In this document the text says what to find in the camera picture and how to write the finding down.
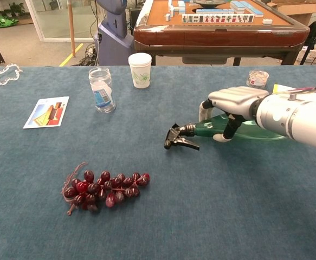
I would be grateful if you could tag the brown mahjong table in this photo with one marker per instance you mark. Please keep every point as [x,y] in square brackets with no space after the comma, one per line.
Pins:
[217,32]

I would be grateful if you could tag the picture card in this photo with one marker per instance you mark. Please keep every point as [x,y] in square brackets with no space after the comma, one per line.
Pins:
[47,112]

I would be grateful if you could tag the green bag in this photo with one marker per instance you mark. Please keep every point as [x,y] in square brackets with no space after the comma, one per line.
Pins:
[0,21]

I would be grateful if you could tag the white notepad yellow spine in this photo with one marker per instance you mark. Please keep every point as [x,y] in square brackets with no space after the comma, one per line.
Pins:
[287,88]

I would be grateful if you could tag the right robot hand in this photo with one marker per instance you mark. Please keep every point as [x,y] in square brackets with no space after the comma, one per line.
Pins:
[235,104]

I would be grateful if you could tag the small clear round box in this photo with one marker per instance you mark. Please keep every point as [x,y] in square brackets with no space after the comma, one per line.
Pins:
[257,78]

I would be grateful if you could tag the white plastic crate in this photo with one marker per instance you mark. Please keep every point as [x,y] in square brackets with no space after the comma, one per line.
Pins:
[313,55]

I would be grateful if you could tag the clear glass jar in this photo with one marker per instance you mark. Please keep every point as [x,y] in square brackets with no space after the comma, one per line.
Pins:
[101,90]

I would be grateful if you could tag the single white mahjong tile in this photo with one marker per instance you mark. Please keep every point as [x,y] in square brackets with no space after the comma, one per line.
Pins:
[267,21]

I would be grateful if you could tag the row of mahjong tiles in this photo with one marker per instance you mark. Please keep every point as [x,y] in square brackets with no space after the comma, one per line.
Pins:
[218,18]

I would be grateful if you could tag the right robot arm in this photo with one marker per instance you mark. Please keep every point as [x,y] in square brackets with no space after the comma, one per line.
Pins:
[293,119]

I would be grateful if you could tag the red plastic grape bunch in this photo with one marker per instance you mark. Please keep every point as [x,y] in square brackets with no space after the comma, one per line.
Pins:
[106,189]

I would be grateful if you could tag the wooden pole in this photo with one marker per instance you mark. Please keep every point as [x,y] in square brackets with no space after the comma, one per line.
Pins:
[71,27]

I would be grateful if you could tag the green spray bottle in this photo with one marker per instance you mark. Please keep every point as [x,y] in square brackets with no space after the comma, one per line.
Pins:
[214,130]

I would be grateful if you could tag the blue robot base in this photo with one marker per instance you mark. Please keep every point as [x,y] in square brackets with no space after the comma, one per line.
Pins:
[114,35]

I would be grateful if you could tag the blue table cloth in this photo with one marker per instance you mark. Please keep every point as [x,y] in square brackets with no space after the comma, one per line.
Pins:
[147,168]

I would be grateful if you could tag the white paper cup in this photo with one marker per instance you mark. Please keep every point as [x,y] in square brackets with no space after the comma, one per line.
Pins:
[140,71]

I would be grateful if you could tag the cardboard box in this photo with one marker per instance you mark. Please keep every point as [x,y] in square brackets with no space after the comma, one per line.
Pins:
[296,10]

